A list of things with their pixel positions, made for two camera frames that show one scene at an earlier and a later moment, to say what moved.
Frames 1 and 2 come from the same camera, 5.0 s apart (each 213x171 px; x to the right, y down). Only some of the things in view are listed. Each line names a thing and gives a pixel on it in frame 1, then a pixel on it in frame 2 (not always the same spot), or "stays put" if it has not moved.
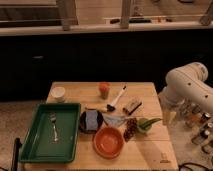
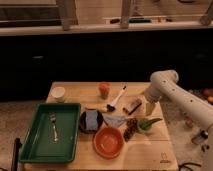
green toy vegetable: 144,124 stays put
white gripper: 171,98 to 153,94
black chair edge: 15,155 stays put
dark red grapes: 131,128 stays put
